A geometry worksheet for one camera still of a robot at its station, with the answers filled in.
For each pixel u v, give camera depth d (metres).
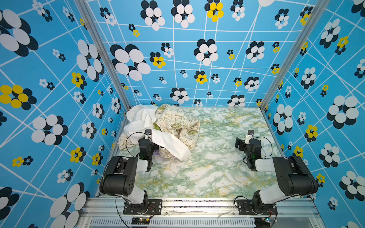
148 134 0.80
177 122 0.96
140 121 1.01
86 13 0.70
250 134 0.81
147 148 0.72
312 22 0.73
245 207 0.72
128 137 0.96
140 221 0.72
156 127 0.93
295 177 0.45
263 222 0.70
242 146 0.85
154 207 0.73
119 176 0.47
